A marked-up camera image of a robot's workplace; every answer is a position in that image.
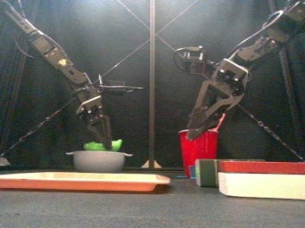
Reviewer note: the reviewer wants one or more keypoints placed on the green toy pea pod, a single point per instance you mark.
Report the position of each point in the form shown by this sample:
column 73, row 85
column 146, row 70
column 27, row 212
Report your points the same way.
column 95, row 145

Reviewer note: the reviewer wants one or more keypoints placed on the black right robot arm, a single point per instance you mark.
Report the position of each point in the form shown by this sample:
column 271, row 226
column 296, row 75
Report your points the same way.
column 268, row 35

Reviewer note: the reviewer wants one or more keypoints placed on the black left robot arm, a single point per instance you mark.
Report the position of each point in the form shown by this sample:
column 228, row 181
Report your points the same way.
column 51, row 52

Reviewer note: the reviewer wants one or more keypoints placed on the pink stick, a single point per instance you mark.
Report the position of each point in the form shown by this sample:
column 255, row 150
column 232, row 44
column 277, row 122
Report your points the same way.
column 220, row 122

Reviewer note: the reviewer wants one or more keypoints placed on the red plastic cup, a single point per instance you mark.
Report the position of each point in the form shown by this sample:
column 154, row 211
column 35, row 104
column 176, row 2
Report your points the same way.
column 198, row 150

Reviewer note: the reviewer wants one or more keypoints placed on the grey toy pot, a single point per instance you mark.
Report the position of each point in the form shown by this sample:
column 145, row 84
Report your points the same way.
column 99, row 161

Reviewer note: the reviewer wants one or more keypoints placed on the green block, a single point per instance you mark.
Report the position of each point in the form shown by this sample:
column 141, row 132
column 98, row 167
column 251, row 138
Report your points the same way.
column 208, row 172

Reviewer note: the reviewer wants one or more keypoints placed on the orange plastic tray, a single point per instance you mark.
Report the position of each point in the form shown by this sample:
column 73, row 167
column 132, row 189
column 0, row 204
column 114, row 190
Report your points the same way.
column 79, row 181

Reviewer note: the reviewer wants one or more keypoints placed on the red block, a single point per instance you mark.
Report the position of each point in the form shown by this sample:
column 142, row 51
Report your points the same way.
column 263, row 167

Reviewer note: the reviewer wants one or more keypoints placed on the white block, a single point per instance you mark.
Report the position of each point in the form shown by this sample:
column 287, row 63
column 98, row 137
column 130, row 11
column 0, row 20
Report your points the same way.
column 263, row 185

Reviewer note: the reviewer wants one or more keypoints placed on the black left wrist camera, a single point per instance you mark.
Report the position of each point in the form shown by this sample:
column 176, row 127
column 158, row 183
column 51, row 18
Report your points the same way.
column 116, row 86

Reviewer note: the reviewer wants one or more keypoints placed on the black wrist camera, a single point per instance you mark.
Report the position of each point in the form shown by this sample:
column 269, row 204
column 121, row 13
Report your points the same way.
column 116, row 86
column 193, row 61

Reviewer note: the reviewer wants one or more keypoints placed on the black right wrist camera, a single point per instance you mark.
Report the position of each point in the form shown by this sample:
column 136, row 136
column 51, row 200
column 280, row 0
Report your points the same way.
column 193, row 61

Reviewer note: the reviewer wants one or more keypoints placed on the vertical metal frame pole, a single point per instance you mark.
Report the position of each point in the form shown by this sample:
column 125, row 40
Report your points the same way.
column 152, row 83

